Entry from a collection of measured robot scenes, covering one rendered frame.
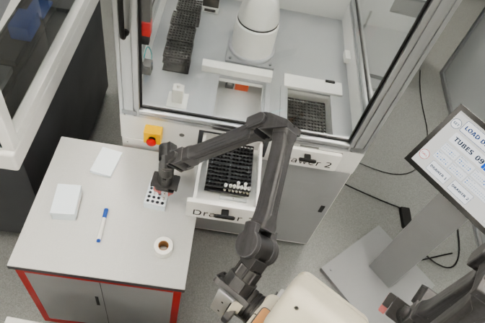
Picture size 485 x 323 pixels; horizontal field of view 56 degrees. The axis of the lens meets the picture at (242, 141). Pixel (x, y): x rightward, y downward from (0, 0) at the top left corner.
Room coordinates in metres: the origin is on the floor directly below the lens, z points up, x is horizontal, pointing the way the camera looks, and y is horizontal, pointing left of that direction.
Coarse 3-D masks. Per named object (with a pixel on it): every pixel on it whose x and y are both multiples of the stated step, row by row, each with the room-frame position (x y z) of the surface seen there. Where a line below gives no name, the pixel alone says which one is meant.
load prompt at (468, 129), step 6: (468, 120) 1.36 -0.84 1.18; (468, 126) 1.34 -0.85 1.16; (474, 126) 1.34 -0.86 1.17; (462, 132) 1.33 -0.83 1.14; (468, 132) 1.33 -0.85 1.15; (474, 132) 1.32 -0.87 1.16; (480, 132) 1.32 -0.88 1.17; (468, 138) 1.31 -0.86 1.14; (474, 138) 1.30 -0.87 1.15; (480, 138) 1.30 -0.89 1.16; (480, 144) 1.28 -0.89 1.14
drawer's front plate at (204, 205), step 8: (192, 200) 0.84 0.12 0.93; (200, 200) 0.85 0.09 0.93; (208, 200) 0.85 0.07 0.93; (192, 208) 0.83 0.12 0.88; (200, 208) 0.84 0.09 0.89; (208, 208) 0.84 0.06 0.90; (216, 208) 0.85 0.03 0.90; (224, 208) 0.85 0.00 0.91; (232, 208) 0.85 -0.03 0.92; (240, 208) 0.86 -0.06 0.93; (248, 208) 0.87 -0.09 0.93; (200, 216) 0.84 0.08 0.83; (208, 216) 0.84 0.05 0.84; (240, 216) 0.86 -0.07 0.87; (248, 216) 0.86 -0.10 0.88
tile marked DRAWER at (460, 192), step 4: (456, 180) 1.18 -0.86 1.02; (452, 184) 1.17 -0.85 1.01; (456, 184) 1.17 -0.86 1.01; (448, 188) 1.16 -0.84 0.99; (452, 188) 1.15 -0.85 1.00; (456, 188) 1.15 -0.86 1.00; (460, 188) 1.15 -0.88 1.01; (464, 188) 1.15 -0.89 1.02; (452, 192) 1.14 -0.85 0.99; (456, 192) 1.14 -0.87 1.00; (460, 192) 1.14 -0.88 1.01; (464, 192) 1.14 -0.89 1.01; (468, 192) 1.14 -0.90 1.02; (456, 196) 1.13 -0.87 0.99; (460, 196) 1.13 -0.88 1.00; (464, 196) 1.13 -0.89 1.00; (468, 196) 1.12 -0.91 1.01; (472, 196) 1.12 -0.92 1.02; (460, 200) 1.11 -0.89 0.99; (464, 200) 1.11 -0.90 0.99; (468, 200) 1.11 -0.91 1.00; (464, 204) 1.10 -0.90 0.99
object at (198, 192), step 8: (208, 136) 1.19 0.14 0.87; (248, 144) 1.21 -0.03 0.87; (256, 144) 1.21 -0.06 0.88; (256, 152) 1.20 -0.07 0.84; (208, 160) 1.10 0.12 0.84; (256, 160) 1.16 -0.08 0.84; (200, 168) 1.01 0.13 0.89; (256, 168) 1.12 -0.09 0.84; (200, 176) 1.01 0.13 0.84; (256, 176) 1.07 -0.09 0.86; (200, 184) 0.97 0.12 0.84; (256, 184) 1.02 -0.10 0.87; (200, 192) 0.94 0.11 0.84; (208, 192) 0.95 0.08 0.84; (216, 192) 0.96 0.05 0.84; (256, 192) 0.97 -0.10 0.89; (216, 200) 0.92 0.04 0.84; (224, 200) 0.93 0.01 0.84; (248, 200) 0.96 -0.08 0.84; (256, 200) 0.93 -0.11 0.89
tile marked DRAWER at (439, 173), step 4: (428, 164) 1.24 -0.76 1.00; (432, 164) 1.24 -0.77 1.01; (436, 164) 1.24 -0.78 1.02; (428, 168) 1.23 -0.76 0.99; (432, 168) 1.23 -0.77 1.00; (436, 168) 1.23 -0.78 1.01; (440, 168) 1.22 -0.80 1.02; (432, 172) 1.21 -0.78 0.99; (436, 172) 1.21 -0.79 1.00; (440, 172) 1.21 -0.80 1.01; (444, 172) 1.21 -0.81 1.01; (436, 176) 1.20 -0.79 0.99; (440, 176) 1.20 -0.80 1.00; (444, 176) 1.20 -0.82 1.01; (448, 176) 1.20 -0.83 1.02; (440, 180) 1.18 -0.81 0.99; (444, 180) 1.18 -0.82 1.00
